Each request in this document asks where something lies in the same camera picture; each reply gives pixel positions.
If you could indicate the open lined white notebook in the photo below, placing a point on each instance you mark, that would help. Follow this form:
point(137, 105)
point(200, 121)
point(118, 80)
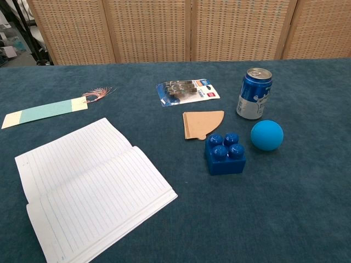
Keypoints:
point(90, 186)

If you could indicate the black tripod stand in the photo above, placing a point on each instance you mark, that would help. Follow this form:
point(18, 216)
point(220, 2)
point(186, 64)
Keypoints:
point(30, 33)

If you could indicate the blue white drink can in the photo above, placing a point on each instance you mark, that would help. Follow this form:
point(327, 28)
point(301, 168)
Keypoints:
point(253, 96)

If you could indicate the binder clips blister pack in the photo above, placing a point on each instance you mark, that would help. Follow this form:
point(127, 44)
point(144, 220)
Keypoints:
point(186, 93)

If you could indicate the wicker folding screen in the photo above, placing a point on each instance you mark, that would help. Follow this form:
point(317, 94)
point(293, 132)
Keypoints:
point(175, 30)

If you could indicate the dark teal table cover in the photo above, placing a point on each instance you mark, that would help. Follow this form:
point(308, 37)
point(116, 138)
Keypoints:
point(246, 213)

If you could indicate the white box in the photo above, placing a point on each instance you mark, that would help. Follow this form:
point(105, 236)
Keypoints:
point(8, 52)

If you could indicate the teal cream bookmark with tassel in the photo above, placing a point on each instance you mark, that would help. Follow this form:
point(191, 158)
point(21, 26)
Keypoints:
point(44, 113)

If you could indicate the blue four-stud building block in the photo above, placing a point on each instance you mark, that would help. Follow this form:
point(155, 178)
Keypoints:
point(225, 161)

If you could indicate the blue rubber ball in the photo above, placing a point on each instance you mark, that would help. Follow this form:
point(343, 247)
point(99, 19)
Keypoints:
point(266, 135)

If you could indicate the brown fan-shaped paper filter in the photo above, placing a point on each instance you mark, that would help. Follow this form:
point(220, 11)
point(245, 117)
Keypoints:
point(203, 123)

